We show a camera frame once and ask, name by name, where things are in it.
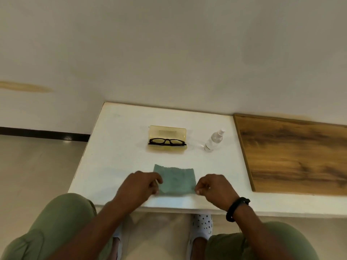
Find white polka dot slipper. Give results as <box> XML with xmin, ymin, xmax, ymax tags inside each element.
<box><xmin>186</xmin><ymin>213</ymin><xmax>214</xmax><ymax>260</ymax></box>
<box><xmin>112</xmin><ymin>222</ymin><xmax>124</xmax><ymax>260</ymax></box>

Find person's right forearm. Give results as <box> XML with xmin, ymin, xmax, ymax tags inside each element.
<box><xmin>230</xmin><ymin>204</ymin><xmax>296</xmax><ymax>260</ymax></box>

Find yellow translucent glasses case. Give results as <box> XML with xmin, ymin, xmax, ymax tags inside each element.
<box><xmin>147</xmin><ymin>125</ymin><xmax>188</xmax><ymax>154</ymax></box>

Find person's left forearm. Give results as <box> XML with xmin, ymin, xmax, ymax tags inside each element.
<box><xmin>51</xmin><ymin>200</ymin><xmax>130</xmax><ymax>260</ymax></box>

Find person's left leg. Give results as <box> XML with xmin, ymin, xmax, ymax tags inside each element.
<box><xmin>0</xmin><ymin>193</ymin><xmax>114</xmax><ymax>260</ymax></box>

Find black wristband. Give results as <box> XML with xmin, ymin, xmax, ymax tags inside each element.
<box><xmin>225</xmin><ymin>197</ymin><xmax>251</xmax><ymax>223</ymax></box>

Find grey-green cleaning cloth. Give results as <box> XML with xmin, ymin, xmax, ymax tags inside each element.
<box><xmin>153</xmin><ymin>164</ymin><xmax>197</xmax><ymax>195</ymax></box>

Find brown wooden board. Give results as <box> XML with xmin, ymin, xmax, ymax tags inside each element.
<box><xmin>233</xmin><ymin>113</ymin><xmax>347</xmax><ymax>196</ymax></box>

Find black framed eyeglasses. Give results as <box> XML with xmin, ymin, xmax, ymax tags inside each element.
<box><xmin>148</xmin><ymin>137</ymin><xmax>187</xmax><ymax>147</ymax></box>

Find clear spray bottle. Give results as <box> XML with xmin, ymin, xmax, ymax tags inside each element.
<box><xmin>204</xmin><ymin>129</ymin><xmax>226</xmax><ymax>153</ymax></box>

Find person's left hand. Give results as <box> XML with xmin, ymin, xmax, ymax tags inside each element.
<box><xmin>112</xmin><ymin>170</ymin><xmax>164</xmax><ymax>212</ymax></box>

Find person's right hand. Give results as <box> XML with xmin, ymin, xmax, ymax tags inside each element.
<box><xmin>194</xmin><ymin>174</ymin><xmax>240</xmax><ymax>212</ymax></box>

